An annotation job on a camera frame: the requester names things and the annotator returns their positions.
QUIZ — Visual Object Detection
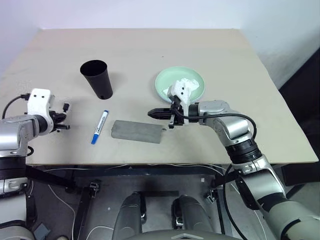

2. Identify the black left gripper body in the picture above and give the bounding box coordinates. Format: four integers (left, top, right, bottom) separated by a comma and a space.
48, 109, 68, 126

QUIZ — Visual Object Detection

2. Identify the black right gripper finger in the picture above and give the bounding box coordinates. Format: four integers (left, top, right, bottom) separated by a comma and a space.
149, 107, 174, 114
147, 112, 174, 120

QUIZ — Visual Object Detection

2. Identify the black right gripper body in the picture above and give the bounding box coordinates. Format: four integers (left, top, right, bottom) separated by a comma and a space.
168, 95, 187, 130

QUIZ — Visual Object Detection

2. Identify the grey glasses case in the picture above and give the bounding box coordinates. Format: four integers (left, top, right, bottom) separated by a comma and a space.
110, 119, 167, 145

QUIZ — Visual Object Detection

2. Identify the white tissue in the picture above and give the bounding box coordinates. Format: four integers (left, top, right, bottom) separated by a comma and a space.
162, 77, 201, 97

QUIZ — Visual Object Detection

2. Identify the light green plate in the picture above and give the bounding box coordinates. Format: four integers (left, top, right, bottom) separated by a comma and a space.
154, 65, 206, 104

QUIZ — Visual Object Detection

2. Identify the white marker with blue cap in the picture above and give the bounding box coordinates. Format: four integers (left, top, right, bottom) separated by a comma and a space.
90, 109, 110, 146

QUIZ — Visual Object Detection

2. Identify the black plastic cup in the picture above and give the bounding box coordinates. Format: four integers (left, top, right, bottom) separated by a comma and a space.
79, 59, 114, 100

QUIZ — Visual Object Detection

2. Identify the dark rounded shape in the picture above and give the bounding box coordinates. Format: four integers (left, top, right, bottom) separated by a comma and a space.
117, 193, 146, 235
171, 194, 213, 235

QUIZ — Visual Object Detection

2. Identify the small grey blue box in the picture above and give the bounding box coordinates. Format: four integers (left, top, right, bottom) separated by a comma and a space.
33, 223, 50, 240

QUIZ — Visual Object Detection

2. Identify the grey rounded body with diamond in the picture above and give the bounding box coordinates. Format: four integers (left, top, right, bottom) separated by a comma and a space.
119, 229, 241, 240

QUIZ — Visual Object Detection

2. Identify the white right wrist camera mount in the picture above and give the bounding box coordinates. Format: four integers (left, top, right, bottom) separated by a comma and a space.
166, 83, 192, 126

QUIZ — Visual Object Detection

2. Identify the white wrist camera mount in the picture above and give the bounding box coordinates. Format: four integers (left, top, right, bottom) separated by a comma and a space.
166, 83, 192, 126
26, 88, 56, 134

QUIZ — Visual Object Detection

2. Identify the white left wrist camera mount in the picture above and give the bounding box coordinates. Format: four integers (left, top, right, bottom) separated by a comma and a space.
26, 88, 56, 134

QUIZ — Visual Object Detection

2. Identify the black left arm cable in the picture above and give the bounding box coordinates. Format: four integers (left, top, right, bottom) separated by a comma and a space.
1, 93, 32, 120

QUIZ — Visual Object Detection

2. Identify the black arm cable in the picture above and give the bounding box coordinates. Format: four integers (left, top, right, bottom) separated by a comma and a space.
174, 109, 258, 240
1, 93, 32, 120

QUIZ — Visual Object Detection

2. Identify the white cable under table edge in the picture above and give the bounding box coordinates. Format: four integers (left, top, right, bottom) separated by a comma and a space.
41, 163, 226, 176

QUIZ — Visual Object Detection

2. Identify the black table frame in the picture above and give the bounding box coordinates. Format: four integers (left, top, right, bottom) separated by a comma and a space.
24, 163, 320, 240

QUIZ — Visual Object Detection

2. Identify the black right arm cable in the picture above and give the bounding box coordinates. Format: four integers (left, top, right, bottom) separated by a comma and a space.
174, 109, 258, 240

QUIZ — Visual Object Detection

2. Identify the thin white floor cable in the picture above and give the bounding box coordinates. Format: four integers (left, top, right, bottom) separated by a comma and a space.
47, 184, 116, 240

